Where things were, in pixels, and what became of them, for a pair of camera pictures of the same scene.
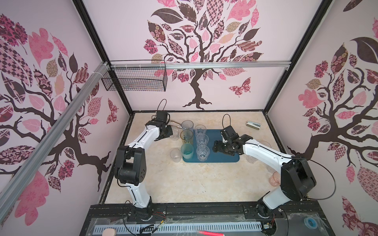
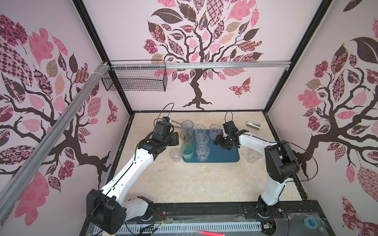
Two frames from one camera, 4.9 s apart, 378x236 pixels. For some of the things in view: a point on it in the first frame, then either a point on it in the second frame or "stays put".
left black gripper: [170, 133] → [175, 139]
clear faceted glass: [202, 153] stays put
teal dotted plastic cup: [187, 150] stays put
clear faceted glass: [202, 139] stays put
